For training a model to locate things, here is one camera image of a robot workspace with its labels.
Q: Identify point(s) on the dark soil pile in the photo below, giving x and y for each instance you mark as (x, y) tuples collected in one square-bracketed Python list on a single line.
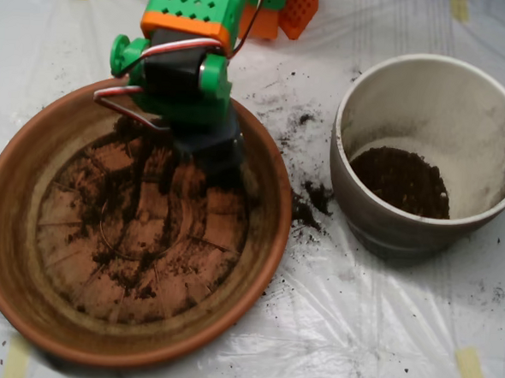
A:
[(115, 189)]

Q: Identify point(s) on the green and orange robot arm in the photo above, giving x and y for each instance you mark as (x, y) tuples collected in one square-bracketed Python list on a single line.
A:
[(185, 103)]

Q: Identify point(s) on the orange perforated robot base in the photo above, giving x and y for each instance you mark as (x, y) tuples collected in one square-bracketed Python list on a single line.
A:
[(297, 12)]

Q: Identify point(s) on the terracotta saucer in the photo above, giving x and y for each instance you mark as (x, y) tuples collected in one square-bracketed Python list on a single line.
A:
[(1, 225)]

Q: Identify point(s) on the white ceramic pot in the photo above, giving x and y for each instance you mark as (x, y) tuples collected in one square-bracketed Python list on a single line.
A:
[(455, 103)]

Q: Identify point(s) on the clear plastic sheet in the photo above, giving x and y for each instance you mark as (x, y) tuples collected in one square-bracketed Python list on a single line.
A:
[(356, 311)]

